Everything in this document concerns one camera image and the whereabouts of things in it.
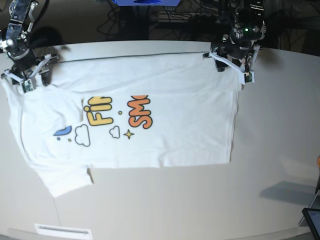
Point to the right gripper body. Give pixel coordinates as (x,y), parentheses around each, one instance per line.
(24,64)

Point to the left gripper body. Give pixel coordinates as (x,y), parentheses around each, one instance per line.
(245,53)

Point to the white printed T-shirt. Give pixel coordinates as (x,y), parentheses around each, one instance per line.
(168,110)

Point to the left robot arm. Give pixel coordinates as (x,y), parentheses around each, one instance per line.
(239,26)

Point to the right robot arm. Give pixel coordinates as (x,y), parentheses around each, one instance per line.
(15,43)

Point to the black power strip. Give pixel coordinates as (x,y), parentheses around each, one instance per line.
(205,19)

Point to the blue box at top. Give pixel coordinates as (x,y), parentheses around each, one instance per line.
(126,3)

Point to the white label on table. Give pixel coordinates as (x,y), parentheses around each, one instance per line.
(64,232)

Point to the dark tablet device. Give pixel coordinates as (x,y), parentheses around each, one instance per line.
(312,217)

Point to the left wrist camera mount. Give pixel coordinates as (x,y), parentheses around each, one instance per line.
(245,74)

